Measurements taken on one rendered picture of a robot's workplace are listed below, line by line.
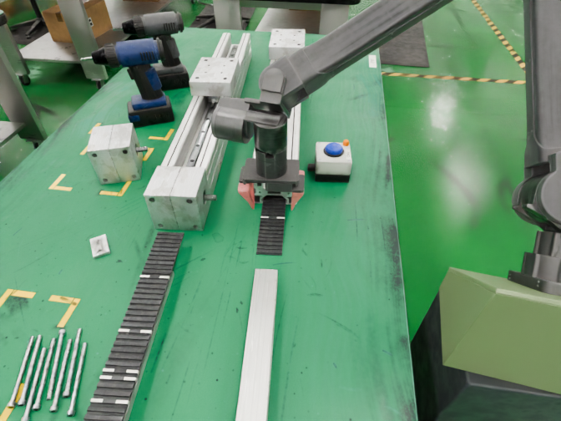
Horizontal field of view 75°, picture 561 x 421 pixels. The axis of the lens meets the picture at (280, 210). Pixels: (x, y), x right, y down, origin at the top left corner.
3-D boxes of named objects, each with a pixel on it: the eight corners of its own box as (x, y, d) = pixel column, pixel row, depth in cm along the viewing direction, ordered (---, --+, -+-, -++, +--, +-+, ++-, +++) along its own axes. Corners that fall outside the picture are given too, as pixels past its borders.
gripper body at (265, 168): (246, 165, 72) (244, 132, 67) (299, 167, 71) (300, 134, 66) (242, 187, 67) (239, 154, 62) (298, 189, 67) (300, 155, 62)
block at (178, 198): (214, 231, 75) (208, 197, 69) (154, 229, 76) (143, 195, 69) (222, 201, 82) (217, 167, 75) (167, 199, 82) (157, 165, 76)
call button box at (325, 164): (349, 183, 86) (352, 161, 82) (307, 181, 87) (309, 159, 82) (346, 162, 92) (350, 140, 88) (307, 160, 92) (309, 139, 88)
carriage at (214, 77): (232, 106, 101) (230, 82, 96) (193, 104, 101) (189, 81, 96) (240, 79, 112) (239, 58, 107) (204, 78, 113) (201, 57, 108)
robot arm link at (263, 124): (280, 125, 58) (291, 108, 61) (240, 118, 59) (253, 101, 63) (280, 160, 62) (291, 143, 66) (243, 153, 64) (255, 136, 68)
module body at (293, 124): (296, 205, 81) (298, 174, 75) (251, 202, 81) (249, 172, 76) (301, 58, 138) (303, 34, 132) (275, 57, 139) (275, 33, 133)
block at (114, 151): (151, 178, 88) (140, 144, 81) (101, 185, 86) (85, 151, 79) (153, 154, 95) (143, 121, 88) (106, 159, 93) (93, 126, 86)
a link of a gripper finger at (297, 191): (269, 196, 78) (267, 160, 71) (303, 197, 77) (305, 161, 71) (265, 219, 73) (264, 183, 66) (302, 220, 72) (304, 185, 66)
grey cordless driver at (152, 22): (194, 87, 121) (182, 14, 106) (132, 96, 117) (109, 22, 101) (190, 77, 126) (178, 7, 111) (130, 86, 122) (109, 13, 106)
